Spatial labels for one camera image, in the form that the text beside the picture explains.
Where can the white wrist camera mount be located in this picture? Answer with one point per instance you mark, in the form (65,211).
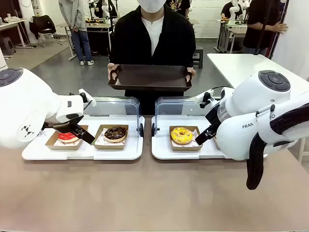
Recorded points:
(88,97)
(205,97)

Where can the chocolate donut with gold sprinkles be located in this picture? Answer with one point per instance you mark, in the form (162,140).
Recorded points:
(120,136)

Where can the black jacket on chair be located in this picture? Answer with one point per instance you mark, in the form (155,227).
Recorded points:
(43,26)

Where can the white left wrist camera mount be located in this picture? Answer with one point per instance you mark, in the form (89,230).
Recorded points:
(88,97)

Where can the yellow glazed sprinkled donut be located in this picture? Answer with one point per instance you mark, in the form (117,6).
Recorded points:
(177,137)

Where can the person's left hand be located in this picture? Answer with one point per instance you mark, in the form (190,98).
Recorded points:
(192,72)

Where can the brown cardboard donut box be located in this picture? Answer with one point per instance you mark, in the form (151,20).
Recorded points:
(99,146)
(51,145)
(176,148)

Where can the red glazed donut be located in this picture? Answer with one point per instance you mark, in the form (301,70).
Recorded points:
(65,137)

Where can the dark brown serving tray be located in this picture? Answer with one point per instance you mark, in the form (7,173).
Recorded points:
(149,77)

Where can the white face mask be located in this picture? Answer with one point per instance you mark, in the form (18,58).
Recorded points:
(152,6)

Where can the person in black cardigan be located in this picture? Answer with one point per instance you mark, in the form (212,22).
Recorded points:
(130,43)

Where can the person's right hand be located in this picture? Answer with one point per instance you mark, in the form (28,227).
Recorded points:
(111,68)

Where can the black step stool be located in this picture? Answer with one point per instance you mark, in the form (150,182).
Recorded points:
(198,56)

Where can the white plastic display tray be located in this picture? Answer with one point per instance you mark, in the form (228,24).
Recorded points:
(116,154)
(161,149)

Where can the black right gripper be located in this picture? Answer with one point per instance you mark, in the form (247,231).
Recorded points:
(213,116)

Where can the person in dark t-shirt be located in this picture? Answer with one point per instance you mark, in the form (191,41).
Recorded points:
(260,24)

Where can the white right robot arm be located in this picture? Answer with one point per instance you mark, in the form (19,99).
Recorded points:
(253,135)

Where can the grey plastic stool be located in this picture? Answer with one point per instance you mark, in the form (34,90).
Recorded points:
(8,44)

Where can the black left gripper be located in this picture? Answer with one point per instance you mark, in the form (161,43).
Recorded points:
(70,126)

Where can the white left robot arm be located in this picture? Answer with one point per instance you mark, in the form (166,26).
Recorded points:
(24,101)

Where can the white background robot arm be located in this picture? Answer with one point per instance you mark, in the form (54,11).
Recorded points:
(235,9)

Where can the person in grey hoodie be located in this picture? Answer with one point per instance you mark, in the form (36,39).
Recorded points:
(77,19)

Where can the white side table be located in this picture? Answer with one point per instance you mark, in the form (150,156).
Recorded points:
(241,65)

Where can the seated person in background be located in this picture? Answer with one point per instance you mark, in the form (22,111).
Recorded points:
(228,10)

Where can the clear plastic display cover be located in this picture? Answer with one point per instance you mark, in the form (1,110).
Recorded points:
(178,106)
(111,106)

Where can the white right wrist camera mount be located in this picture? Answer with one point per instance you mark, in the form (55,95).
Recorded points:
(205,97)

